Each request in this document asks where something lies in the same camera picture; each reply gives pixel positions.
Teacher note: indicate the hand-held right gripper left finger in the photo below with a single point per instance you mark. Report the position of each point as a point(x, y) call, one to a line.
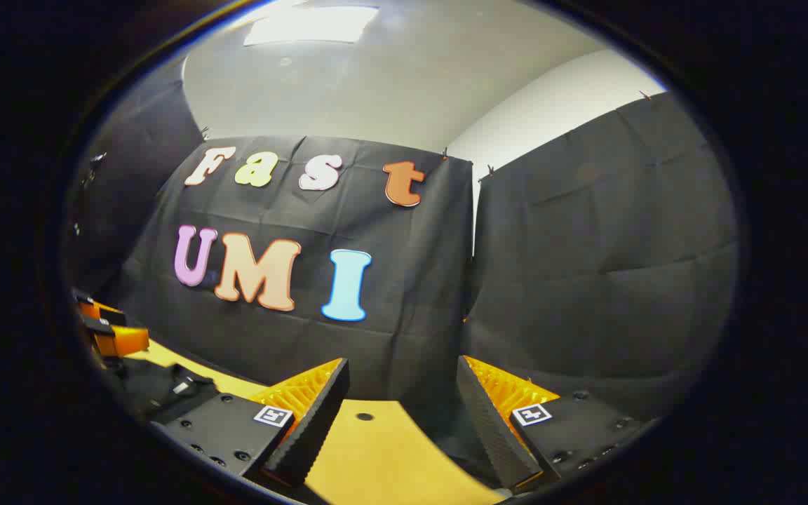
point(306, 435)

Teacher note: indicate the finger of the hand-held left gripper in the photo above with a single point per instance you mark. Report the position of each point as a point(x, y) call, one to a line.
point(106, 313)
point(127, 340)

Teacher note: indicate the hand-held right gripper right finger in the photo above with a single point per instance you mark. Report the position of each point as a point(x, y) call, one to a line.
point(492, 435)

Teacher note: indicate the black garment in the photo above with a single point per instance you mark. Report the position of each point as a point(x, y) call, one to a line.
point(158, 393)

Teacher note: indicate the black backdrop cloth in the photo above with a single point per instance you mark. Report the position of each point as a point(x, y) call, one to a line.
point(404, 294)

